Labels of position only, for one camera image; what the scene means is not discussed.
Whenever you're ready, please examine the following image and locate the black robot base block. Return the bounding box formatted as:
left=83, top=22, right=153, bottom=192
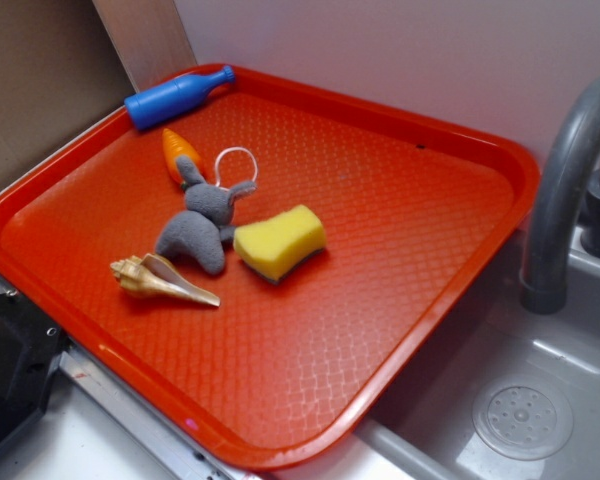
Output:
left=0, top=290, right=66, bottom=456

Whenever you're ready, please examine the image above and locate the grey toy sink basin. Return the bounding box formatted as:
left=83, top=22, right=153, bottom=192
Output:
left=279, top=237, right=600, bottom=479

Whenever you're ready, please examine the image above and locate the tan conch seashell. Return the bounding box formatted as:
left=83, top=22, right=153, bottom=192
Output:
left=110, top=253, right=221, bottom=307

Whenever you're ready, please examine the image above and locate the blue toy bottle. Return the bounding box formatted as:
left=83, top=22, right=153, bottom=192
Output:
left=124, top=65, right=236, bottom=130

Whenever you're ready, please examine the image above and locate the orange toy carrot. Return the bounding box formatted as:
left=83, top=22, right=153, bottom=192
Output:
left=162, top=128, right=205, bottom=184

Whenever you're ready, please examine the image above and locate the yellow green sponge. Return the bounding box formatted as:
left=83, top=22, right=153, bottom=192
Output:
left=233, top=205, right=326, bottom=283

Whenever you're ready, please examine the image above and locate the red plastic tray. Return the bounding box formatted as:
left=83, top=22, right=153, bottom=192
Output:
left=0, top=68, right=539, bottom=471

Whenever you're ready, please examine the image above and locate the grey toy faucet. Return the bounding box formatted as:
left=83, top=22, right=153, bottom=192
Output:
left=520, top=77, right=600, bottom=314

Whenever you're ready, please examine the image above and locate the grey plush bunny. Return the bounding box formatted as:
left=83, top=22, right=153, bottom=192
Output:
left=155, top=154, right=256, bottom=275

